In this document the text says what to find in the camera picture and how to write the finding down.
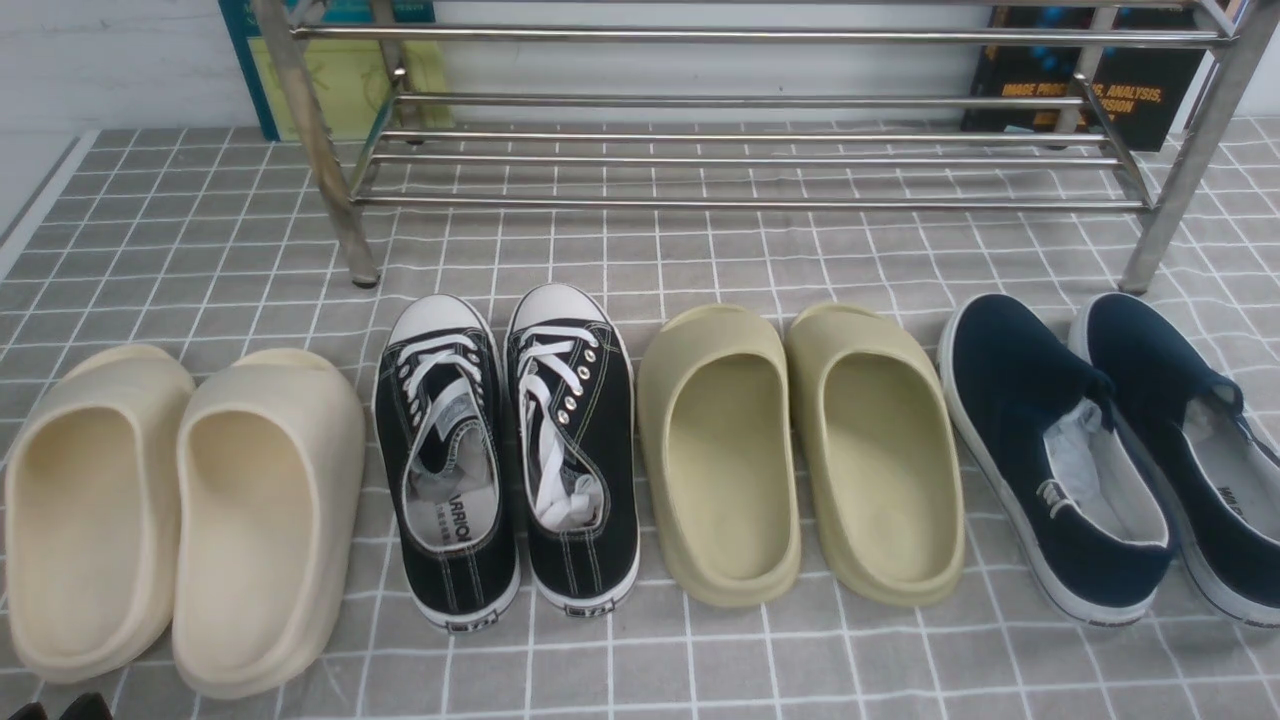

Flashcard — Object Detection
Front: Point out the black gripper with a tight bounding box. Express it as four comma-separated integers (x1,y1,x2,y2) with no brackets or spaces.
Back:
9,692,114,720

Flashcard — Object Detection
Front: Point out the black canvas sneaker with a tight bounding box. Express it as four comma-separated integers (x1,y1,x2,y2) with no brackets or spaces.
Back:
504,283,640,618
372,293,521,634

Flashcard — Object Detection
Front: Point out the silver metal shoe rack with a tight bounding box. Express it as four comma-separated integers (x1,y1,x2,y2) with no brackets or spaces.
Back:
250,1,1277,295

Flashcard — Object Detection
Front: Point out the navy slip-on shoe left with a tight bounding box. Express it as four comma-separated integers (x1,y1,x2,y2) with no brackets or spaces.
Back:
937,293,1174,626

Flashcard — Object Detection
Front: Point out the navy slip-on shoe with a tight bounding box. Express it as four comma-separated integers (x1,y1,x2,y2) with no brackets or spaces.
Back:
937,293,1174,626
1069,293,1279,628

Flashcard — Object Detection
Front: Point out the navy slip-on shoe right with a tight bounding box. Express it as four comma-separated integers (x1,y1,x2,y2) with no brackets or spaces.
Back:
1069,293,1279,628

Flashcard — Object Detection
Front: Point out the cream slipper far left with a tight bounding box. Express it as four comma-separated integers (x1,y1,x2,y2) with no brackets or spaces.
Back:
5,345,195,684

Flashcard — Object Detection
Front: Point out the cream slipper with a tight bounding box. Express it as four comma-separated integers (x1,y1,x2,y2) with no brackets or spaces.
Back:
5,345,195,684
172,348,366,700

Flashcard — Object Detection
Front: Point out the grey checkered tablecloth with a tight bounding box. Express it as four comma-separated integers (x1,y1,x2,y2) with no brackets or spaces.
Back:
1,128,1277,719

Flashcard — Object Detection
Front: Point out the blue yellow book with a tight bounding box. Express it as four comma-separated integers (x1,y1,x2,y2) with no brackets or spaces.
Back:
219,1,448,142

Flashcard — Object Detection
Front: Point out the olive green slipper left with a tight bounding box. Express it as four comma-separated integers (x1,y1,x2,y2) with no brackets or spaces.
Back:
637,304,801,609

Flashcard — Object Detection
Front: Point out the olive green slipper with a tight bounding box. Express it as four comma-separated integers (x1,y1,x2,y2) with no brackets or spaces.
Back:
637,304,801,609
785,304,965,606

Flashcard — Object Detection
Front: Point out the olive green slipper right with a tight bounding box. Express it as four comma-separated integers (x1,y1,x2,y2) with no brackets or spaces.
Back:
785,304,965,606

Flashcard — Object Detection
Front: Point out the black orange-lettered book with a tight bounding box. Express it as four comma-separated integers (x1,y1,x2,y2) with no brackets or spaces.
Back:
960,6,1204,152

